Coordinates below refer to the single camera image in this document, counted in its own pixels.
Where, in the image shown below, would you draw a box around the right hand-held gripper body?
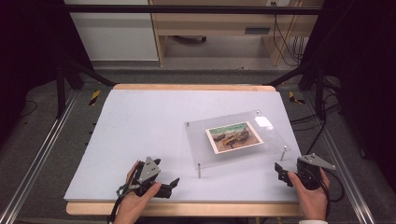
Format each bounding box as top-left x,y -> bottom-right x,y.
295,153 -> 337,191

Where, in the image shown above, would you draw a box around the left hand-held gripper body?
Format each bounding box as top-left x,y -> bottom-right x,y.
134,156 -> 165,199

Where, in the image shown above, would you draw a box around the person's right hand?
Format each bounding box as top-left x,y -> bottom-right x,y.
287,167 -> 332,222

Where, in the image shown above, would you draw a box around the person's left hand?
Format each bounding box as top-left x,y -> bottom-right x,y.
113,160 -> 163,224

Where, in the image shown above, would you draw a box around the white table mat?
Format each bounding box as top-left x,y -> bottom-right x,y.
63,89 -> 302,203

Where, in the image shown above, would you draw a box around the painting print card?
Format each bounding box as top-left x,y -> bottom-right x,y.
205,120 -> 265,155

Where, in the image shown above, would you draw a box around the black metal stand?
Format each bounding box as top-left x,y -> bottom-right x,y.
266,61 -> 329,121
55,57 -> 117,119

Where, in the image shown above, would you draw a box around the black curtain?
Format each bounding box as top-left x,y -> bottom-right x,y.
0,0 -> 94,141
298,0 -> 396,188

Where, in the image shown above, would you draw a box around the white cabinet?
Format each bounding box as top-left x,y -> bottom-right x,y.
63,0 -> 160,63

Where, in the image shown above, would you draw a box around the wooden desk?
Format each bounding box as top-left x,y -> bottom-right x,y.
148,0 -> 325,67

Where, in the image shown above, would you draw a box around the black metal crossbar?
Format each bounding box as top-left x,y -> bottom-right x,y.
63,4 -> 325,16

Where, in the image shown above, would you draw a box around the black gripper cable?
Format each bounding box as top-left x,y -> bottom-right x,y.
107,182 -> 142,224
319,168 -> 347,220

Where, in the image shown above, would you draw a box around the aluminium rail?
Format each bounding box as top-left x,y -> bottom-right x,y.
302,91 -> 376,224
0,89 -> 80,224

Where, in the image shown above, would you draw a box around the clear acrylic picture frame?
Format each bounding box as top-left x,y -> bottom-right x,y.
183,108 -> 292,180

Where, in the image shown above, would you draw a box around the black floor cables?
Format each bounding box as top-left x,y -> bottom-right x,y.
290,76 -> 343,157

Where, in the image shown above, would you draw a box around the black hanging cables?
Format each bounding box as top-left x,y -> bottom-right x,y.
271,1 -> 306,67

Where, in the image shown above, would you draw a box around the thin black floor cable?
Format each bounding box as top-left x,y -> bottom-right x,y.
18,100 -> 38,119

